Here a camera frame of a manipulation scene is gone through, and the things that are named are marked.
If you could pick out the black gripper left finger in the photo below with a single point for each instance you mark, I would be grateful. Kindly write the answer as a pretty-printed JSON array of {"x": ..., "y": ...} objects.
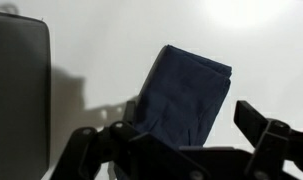
[{"x": 85, "y": 152}]

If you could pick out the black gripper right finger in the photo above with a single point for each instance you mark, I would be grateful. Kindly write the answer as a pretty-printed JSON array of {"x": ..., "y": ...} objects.
[{"x": 274, "y": 142}]

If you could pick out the dark blue towel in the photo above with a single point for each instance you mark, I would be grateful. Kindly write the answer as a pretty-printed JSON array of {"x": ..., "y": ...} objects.
[{"x": 181, "y": 97}]

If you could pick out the dark grey fabric box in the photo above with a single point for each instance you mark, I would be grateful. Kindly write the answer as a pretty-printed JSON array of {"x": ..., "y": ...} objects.
[{"x": 25, "y": 79}]

